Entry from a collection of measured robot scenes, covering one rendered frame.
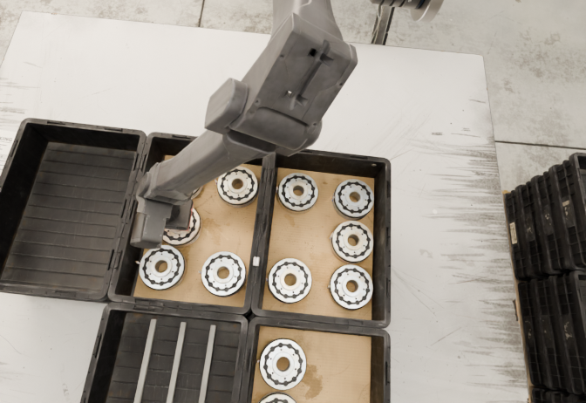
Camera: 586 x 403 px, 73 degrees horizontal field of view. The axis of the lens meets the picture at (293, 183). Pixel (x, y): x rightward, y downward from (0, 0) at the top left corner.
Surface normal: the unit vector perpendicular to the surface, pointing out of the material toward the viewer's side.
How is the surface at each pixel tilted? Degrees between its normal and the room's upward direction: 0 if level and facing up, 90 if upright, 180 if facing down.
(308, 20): 32
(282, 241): 0
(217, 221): 0
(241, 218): 0
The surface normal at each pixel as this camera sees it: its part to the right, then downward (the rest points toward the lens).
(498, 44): 0.07, -0.35
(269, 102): 0.25, 0.63
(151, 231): 0.55, -0.23
